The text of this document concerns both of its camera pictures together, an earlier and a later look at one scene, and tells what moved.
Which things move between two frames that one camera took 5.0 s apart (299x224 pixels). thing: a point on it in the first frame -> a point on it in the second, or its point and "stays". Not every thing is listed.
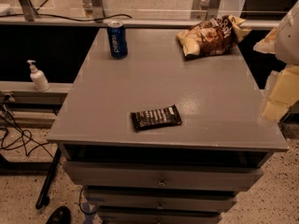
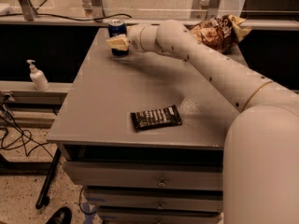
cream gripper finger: [284, 95] -> [132, 39]
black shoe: [60, 216] stays
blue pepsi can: [118, 39] stays
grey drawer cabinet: [184, 173] stays
